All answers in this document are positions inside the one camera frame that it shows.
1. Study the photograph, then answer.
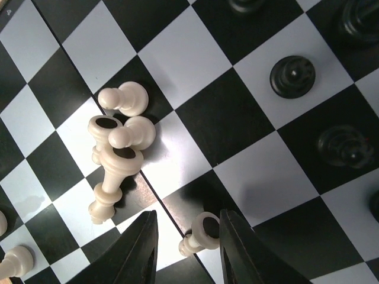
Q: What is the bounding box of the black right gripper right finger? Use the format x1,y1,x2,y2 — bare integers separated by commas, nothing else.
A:
220,209,310,283

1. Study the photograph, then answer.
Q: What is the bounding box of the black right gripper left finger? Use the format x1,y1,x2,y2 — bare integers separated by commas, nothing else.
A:
81,210,158,283

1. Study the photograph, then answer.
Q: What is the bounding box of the white pawn piece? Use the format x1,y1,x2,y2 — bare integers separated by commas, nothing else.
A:
98,81,149,117
178,212,220,257
108,116,156,150
1,246,34,280

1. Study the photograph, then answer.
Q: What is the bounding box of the white king piece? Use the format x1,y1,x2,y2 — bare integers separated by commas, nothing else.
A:
88,146,144,225

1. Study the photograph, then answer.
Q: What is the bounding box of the black and grey chessboard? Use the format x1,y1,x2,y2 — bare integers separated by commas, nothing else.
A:
1,1,378,283

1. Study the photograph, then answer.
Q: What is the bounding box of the white rook piece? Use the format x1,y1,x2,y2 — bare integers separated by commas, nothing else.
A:
0,211,8,236

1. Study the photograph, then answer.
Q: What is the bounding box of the black queen piece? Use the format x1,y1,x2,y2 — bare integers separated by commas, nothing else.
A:
338,1,378,46

